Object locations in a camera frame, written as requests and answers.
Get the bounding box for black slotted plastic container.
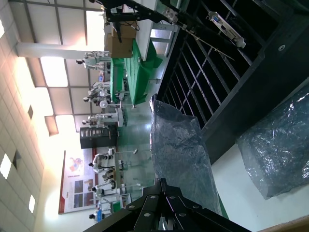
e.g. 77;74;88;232
156;0;309;165

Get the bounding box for wall poster with map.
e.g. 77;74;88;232
58;149;99;215

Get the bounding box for table with green cloth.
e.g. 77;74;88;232
110;38;164;108

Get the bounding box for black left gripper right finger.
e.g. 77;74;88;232
165;180;252;232

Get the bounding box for white background table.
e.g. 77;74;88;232
136;18;181;58

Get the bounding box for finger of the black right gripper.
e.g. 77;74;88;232
130;0;175;22
103;6;142;44

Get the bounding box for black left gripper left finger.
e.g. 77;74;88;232
83;178;167;232

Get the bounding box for blue-grey antistatic bubble bag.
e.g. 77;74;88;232
236;84;309;201
149;95;224;216

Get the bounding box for brown cardboard box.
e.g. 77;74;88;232
254;214;309;232

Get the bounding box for black storage rack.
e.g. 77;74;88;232
80;126;118;149

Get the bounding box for stacked background cardboard boxes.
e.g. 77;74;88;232
104;21;138;58

